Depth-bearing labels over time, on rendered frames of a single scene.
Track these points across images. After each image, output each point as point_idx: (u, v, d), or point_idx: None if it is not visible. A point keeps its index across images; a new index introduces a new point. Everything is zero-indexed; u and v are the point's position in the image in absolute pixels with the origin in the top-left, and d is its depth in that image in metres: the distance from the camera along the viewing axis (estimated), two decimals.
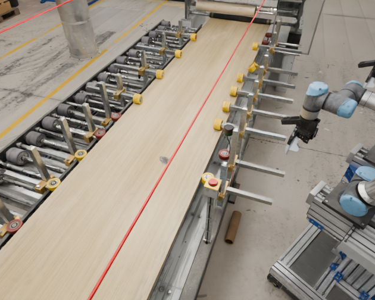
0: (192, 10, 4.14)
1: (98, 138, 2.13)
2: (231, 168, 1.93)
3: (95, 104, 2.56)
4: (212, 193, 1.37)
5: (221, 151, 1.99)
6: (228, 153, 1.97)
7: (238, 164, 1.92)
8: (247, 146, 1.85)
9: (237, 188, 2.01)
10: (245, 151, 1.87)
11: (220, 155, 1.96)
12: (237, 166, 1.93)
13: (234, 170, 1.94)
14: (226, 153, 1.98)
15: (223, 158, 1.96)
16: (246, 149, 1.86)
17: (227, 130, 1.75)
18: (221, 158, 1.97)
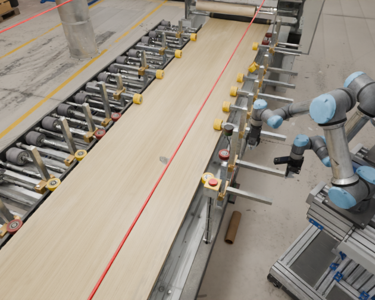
0: (192, 10, 4.14)
1: (98, 138, 2.13)
2: (231, 168, 1.93)
3: (95, 104, 2.56)
4: (212, 193, 1.37)
5: (221, 151, 1.99)
6: (228, 153, 1.97)
7: (238, 164, 1.92)
8: (248, 147, 1.85)
9: (237, 188, 2.01)
10: (245, 152, 1.87)
11: (220, 155, 1.96)
12: (237, 166, 1.93)
13: (234, 170, 1.94)
14: (226, 153, 1.98)
15: (223, 158, 1.96)
16: (246, 150, 1.86)
17: (227, 130, 1.75)
18: (221, 158, 1.97)
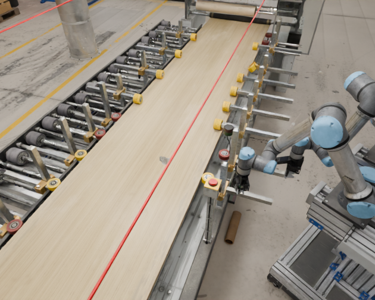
0: (192, 10, 4.14)
1: (98, 138, 2.13)
2: (231, 168, 1.93)
3: (95, 104, 2.56)
4: (212, 193, 1.37)
5: (221, 151, 1.99)
6: (228, 153, 1.97)
7: (236, 172, 1.90)
8: None
9: None
10: None
11: (220, 155, 1.96)
12: (235, 171, 1.92)
13: (234, 171, 1.95)
14: (226, 153, 1.98)
15: (223, 158, 1.96)
16: None
17: (227, 130, 1.75)
18: (221, 158, 1.97)
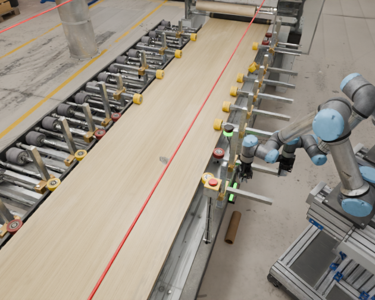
0: (192, 10, 4.14)
1: (98, 138, 2.13)
2: (231, 168, 1.93)
3: (95, 104, 2.56)
4: (212, 193, 1.37)
5: (215, 150, 2.00)
6: (222, 152, 1.98)
7: (236, 171, 1.90)
8: None
9: (237, 188, 2.01)
10: None
11: (214, 153, 1.97)
12: (235, 171, 1.92)
13: (234, 171, 1.95)
14: (220, 152, 1.99)
15: (217, 156, 1.97)
16: None
17: (227, 130, 1.75)
18: (215, 156, 1.98)
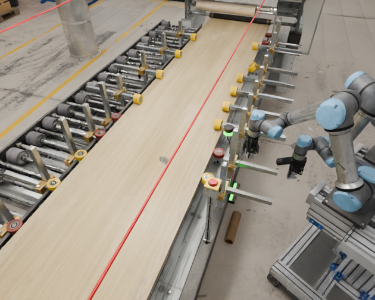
0: (192, 10, 4.14)
1: (98, 138, 2.13)
2: (231, 168, 1.93)
3: (95, 104, 2.56)
4: (212, 193, 1.37)
5: (215, 150, 2.00)
6: (222, 152, 1.98)
7: (238, 164, 1.92)
8: None
9: (237, 188, 2.01)
10: None
11: (214, 153, 1.97)
12: (237, 166, 1.93)
13: (234, 170, 1.94)
14: (220, 152, 1.99)
15: (217, 156, 1.97)
16: None
17: (227, 130, 1.75)
18: (215, 156, 1.98)
